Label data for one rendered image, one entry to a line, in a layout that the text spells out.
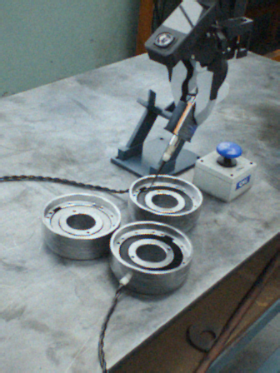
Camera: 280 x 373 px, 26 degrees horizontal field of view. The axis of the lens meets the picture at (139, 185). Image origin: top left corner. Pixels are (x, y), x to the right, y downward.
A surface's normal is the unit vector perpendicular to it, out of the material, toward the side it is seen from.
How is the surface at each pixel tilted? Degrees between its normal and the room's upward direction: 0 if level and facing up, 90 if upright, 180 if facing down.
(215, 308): 0
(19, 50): 90
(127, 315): 0
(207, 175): 90
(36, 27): 90
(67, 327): 0
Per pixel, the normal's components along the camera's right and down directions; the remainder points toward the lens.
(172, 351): 0.10, -0.84
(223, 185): -0.65, 0.35
